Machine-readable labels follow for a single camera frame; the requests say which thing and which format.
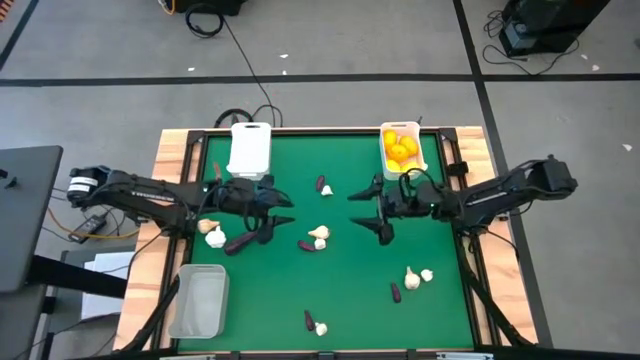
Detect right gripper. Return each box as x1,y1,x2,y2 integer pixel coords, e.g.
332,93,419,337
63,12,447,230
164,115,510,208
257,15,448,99
348,173,451,247

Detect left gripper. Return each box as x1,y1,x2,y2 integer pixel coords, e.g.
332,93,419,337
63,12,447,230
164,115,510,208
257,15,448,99
218,174,296,245

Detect large white garlic bulb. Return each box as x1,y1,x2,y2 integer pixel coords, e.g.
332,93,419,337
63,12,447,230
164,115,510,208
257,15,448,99
403,265,422,291
204,225,228,250

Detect white plastic basket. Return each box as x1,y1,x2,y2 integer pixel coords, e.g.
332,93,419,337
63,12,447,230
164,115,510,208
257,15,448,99
378,121,430,182
226,121,273,182

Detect green table mat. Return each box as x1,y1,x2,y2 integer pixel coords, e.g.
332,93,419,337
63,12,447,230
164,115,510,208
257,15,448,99
177,132,475,351

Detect light grey plastic basket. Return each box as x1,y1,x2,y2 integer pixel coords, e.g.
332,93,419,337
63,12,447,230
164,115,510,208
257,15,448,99
167,263,231,340

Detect black power adapter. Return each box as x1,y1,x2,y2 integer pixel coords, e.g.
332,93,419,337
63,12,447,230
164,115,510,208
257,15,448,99
68,213,109,245

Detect white paper sheet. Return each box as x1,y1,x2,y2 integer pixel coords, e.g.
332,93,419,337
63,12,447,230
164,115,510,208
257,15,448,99
81,251,136,321

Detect black desk beam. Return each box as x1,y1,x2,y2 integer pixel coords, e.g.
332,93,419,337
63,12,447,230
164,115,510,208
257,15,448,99
28,253,129,300

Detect black box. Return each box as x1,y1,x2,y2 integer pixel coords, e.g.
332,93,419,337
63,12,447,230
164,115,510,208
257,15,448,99
172,0,249,16

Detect grey desk top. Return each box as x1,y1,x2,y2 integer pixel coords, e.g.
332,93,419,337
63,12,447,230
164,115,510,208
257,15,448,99
0,144,65,295

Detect black equipment case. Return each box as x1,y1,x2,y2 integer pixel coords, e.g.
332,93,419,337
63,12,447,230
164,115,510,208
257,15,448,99
498,0,612,57

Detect black aluminium table frame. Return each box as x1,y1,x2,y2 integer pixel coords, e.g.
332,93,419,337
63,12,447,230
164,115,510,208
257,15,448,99
149,127,539,352

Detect black cable loops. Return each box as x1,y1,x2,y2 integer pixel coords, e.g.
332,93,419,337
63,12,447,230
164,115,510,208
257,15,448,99
213,103,284,129

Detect black diagonal frame strut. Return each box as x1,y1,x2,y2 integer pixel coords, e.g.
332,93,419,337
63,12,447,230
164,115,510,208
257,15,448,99
458,247,532,347
122,277,181,352

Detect long black floor cable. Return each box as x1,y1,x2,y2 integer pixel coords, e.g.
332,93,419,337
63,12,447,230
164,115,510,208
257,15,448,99
219,17,285,129

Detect yellow cable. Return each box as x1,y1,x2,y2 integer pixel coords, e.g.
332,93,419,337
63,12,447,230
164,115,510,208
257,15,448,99
47,207,141,240

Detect coiled black cable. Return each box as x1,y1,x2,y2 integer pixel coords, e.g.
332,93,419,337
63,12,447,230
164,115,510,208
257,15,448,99
184,3,225,39

